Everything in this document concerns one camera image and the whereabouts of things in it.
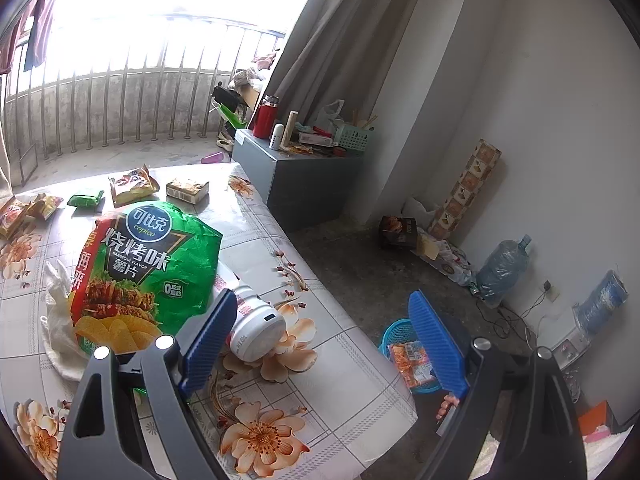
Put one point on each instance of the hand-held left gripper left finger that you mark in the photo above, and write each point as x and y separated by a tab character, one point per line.
207	345

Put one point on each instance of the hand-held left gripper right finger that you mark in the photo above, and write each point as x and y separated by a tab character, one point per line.
440	340

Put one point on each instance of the blue mesh basket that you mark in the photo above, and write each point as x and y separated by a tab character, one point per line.
395	332

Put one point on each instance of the white lidded bottle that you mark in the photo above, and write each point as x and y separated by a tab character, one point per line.
257	327

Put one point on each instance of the green chip bag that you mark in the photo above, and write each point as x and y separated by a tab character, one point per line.
150	260

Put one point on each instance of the white plastic bag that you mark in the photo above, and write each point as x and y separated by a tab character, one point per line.
60	320
330	112

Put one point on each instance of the person's foot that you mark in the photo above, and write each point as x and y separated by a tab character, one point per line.
447	405

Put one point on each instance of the large blue water bottle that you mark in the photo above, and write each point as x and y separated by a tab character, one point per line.
602	300
502	270

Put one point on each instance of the floral tablecloth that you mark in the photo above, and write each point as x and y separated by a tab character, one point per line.
320	360

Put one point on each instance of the dark snack box on floor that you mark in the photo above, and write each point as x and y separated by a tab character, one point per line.
397	232

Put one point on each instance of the beige biscuit packet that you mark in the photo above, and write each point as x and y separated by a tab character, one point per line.
187	190

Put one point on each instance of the tall patterned box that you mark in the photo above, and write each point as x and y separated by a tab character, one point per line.
467	185

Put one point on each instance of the silver snack packet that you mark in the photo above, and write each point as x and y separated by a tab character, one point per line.
132	187

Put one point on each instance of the orange box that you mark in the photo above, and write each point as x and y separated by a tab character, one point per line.
600	417

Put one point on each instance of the grey cabinet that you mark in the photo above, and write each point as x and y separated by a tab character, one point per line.
295	185

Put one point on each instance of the small pink object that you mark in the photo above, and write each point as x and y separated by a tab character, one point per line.
211	157

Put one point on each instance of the small green packet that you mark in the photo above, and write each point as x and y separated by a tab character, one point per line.
86	200

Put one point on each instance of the green storage basket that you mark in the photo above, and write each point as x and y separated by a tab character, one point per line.
355	137

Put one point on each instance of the small white bottle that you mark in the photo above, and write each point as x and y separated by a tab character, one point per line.
277	136

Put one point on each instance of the wooden cylinder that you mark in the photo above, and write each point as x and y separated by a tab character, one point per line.
289	130

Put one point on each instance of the green plastic object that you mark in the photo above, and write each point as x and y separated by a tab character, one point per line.
234	116

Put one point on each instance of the red white carton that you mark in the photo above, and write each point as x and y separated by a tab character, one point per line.
316	137

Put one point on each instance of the red thermos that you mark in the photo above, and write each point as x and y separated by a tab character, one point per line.
264	117

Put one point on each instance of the metal balcony railing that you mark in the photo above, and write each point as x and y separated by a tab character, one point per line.
125	105

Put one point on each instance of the pile of cloth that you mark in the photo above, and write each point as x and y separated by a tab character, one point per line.
255	70

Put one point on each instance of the beige curtain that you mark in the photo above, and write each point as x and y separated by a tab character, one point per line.
350	35

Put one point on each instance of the dark blue hanging garment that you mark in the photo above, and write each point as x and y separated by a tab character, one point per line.
36	42

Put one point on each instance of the hanging pink clothes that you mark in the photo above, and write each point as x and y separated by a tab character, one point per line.
47	5

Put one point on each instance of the wall socket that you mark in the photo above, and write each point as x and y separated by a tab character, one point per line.
551	291

